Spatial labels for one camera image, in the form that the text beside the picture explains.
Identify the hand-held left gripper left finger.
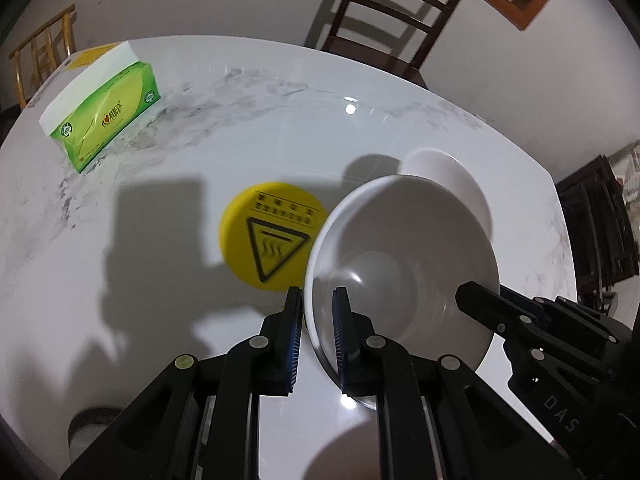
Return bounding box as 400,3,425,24
60,286,305,480

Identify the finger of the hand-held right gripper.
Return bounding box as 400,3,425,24
454,281,548,356
500,285,547,319

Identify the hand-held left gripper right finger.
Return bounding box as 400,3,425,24
331,286,571,480

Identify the small plain white bowl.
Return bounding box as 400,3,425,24
304,174,502,413

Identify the blue floral ceramic plate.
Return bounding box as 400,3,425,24
69,406,123,448

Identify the round yellow warning sticker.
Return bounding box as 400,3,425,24
218,178,328,292

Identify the dark wooden furniture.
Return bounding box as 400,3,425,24
555,154,640,306

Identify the green tissue box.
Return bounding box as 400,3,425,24
39,41,162,175

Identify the dark wooden chair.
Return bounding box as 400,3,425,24
305,0,468,88

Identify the rectangular yellow sticker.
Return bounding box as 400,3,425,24
64,44,118,70

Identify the light wooden chair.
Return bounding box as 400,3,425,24
9,4,76,110

